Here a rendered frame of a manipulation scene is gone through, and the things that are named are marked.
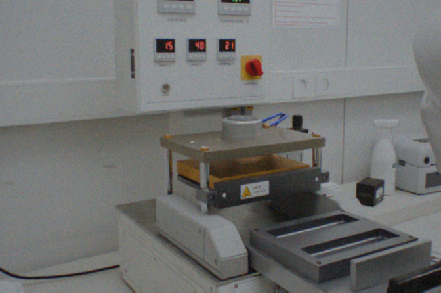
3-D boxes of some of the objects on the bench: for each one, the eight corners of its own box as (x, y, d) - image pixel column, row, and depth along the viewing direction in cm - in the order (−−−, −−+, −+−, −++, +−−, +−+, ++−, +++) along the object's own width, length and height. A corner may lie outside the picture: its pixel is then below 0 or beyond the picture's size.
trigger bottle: (371, 195, 171) (374, 121, 167) (367, 188, 179) (371, 117, 175) (398, 196, 170) (402, 121, 166) (394, 189, 178) (397, 117, 174)
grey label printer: (367, 180, 190) (369, 135, 187) (405, 174, 199) (408, 130, 197) (421, 197, 168) (424, 146, 166) (462, 189, 178) (465, 140, 175)
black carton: (355, 203, 162) (356, 182, 161) (365, 197, 169) (366, 177, 168) (373, 207, 158) (374, 185, 157) (383, 200, 165) (384, 179, 164)
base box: (119, 280, 120) (117, 208, 117) (253, 247, 139) (253, 185, 136) (247, 420, 75) (247, 309, 72) (419, 343, 93) (424, 253, 91)
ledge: (221, 225, 156) (221, 211, 156) (396, 182, 203) (397, 171, 203) (287, 257, 132) (287, 241, 131) (469, 201, 179) (470, 188, 178)
